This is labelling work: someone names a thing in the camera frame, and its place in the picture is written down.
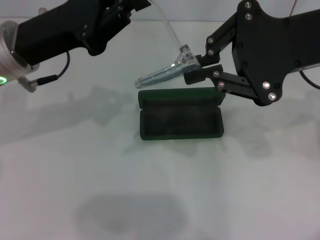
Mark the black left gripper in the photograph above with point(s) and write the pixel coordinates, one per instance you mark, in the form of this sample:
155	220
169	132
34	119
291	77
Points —
55	32

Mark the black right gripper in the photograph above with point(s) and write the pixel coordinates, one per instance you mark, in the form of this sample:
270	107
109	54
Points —
270	50

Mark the clear white glasses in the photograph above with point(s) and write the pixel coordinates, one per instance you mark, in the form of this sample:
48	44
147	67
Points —
170	72

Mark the green glasses case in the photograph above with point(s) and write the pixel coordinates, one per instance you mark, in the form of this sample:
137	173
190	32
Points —
180	125

